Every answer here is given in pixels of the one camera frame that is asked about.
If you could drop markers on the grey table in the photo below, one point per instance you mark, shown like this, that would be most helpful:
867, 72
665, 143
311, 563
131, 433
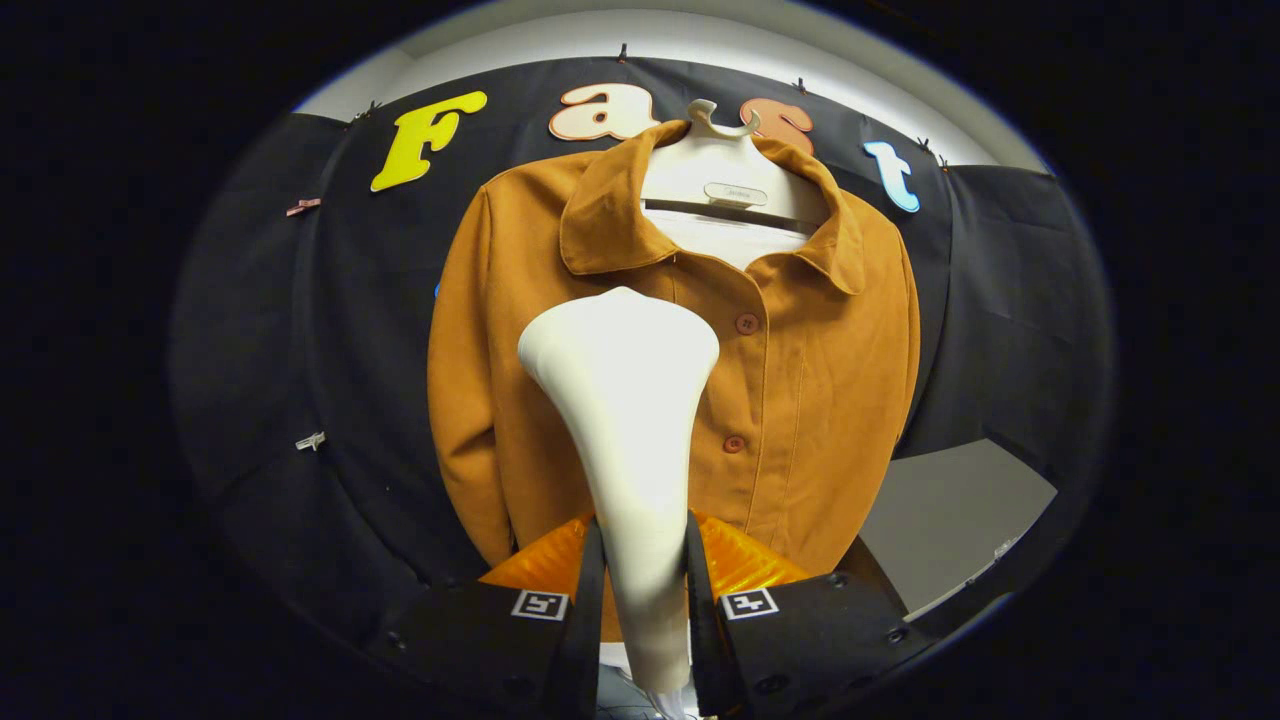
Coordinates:
950, 520

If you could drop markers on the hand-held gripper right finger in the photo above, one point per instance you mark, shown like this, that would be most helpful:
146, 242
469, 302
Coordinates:
705, 640

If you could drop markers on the white mannequin torso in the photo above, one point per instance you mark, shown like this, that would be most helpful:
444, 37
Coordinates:
700, 165

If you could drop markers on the row of black cloth clips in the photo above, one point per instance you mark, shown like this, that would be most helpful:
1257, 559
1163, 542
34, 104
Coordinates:
622, 51

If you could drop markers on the white clip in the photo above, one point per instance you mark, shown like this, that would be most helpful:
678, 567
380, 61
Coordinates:
311, 440

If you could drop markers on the brown button shirt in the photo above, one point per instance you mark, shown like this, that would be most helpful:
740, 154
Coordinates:
820, 380

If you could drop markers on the pink clip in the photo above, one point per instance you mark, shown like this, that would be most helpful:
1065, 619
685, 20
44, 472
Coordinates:
303, 206

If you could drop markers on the white garment steamer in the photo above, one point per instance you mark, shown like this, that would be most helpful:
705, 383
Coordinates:
625, 400

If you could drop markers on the black backdrop cloth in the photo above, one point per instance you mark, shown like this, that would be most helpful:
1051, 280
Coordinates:
250, 350

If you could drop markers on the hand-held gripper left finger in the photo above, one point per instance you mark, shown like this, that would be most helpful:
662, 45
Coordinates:
583, 640

